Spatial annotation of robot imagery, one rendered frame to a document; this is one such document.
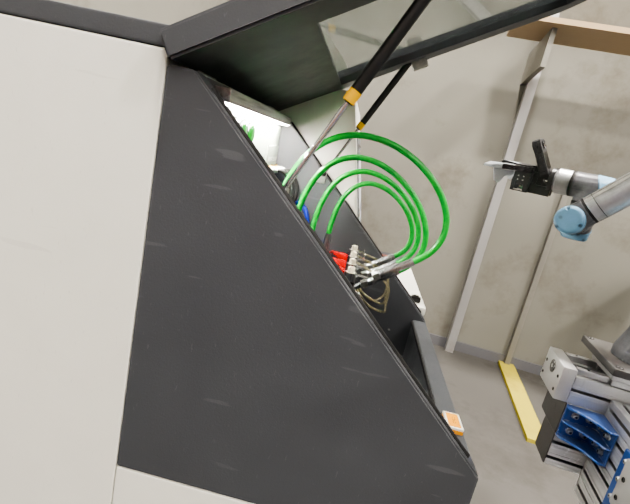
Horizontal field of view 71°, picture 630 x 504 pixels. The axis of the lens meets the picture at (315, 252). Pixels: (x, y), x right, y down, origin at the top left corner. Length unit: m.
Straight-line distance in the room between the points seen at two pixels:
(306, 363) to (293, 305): 0.09
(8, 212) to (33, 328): 0.19
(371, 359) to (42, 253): 0.53
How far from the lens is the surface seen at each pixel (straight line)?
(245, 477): 0.83
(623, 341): 1.37
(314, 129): 1.33
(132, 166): 0.71
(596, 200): 1.35
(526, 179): 1.52
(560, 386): 1.31
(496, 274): 3.80
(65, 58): 0.76
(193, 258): 0.69
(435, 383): 1.03
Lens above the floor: 1.39
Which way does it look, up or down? 13 degrees down
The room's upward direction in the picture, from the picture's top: 12 degrees clockwise
